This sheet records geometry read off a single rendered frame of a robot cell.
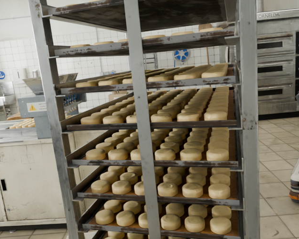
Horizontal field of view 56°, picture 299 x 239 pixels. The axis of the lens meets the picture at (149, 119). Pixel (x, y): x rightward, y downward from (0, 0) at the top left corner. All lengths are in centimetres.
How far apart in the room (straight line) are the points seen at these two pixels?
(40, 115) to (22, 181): 60
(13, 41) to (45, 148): 496
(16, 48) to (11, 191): 485
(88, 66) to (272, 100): 394
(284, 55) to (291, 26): 53
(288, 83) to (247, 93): 546
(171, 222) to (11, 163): 201
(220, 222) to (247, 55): 40
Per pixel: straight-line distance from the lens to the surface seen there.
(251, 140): 60
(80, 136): 249
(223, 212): 78
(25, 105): 239
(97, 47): 65
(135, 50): 61
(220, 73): 61
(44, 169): 250
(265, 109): 594
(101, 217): 81
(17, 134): 266
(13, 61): 718
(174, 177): 76
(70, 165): 75
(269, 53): 578
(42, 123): 237
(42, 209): 267
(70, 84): 76
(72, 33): 671
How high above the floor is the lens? 137
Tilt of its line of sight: 12 degrees down
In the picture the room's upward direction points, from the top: 6 degrees counter-clockwise
